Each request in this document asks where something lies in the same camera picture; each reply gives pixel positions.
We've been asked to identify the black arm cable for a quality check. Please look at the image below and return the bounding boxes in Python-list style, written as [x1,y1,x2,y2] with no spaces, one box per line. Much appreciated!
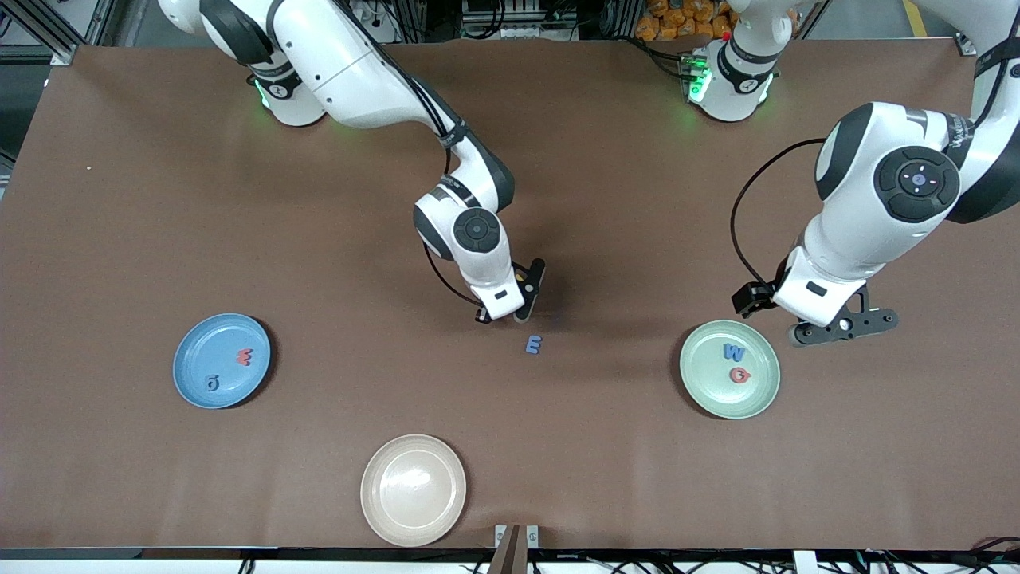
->
[335,0,479,309]
[731,0,1020,294]

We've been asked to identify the white power strip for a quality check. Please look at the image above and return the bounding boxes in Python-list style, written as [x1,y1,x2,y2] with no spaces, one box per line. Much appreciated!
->
[339,0,397,33]

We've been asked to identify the black cable bundle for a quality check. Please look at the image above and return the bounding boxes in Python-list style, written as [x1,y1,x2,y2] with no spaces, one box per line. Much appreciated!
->
[968,536,1020,574]

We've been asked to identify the pile of orange items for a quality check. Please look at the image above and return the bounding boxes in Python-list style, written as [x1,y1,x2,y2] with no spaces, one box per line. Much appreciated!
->
[635,0,734,41]

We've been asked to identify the metal table edge bracket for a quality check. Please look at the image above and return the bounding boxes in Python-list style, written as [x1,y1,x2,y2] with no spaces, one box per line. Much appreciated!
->
[494,524,540,574]

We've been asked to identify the black equipment rack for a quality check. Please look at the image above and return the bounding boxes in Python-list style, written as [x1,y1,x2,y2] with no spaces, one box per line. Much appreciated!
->
[461,0,579,42]

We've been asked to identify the beige plate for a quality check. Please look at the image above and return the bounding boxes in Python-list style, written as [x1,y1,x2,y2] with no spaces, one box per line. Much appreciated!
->
[360,434,468,548]

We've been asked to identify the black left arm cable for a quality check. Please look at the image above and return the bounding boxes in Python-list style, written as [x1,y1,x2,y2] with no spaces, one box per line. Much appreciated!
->
[731,0,1020,294]

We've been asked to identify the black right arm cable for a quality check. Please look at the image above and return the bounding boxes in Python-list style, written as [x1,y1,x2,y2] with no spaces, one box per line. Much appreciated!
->
[335,0,479,309]

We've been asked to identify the blue plate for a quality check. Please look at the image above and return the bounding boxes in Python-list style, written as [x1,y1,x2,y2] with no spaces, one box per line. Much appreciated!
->
[172,313,273,411]

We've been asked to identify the green plate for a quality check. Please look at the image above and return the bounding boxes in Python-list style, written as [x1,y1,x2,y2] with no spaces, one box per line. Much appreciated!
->
[679,320,782,420]

